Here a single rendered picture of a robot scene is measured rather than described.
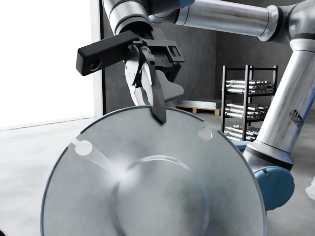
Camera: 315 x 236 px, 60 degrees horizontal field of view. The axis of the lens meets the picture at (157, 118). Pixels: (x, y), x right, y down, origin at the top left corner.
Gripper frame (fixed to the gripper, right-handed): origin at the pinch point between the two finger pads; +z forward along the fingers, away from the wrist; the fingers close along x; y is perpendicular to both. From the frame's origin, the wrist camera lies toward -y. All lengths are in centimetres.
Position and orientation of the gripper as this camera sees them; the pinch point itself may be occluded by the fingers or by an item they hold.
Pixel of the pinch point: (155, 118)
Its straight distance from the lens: 40.9
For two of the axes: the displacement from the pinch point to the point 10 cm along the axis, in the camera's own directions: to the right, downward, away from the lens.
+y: 9.0, -0.7, 4.2
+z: 3.0, 8.0, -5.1
